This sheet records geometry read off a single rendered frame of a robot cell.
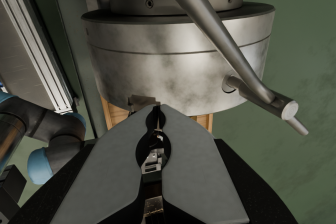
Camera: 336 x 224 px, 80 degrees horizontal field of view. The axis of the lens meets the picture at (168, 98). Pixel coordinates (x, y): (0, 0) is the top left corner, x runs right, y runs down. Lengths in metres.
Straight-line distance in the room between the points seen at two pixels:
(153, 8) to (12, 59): 1.18
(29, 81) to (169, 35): 1.24
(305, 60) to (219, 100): 2.06
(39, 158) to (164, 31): 0.37
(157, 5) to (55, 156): 0.35
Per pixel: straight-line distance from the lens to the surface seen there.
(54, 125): 0.55
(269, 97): 0.22
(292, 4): 2.02
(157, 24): 0.23
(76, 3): 0.92
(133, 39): 0.25
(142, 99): 0.28
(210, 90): 0.27
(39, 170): 0.49
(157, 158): 0.48
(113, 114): 0.66
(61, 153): 0.48
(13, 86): 1.46
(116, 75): 0.28
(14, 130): 0.50
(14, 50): 1.38
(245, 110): 2.14
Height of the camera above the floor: 1.45
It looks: 59 degrees down
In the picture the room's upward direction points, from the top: 151 degrees clockwise
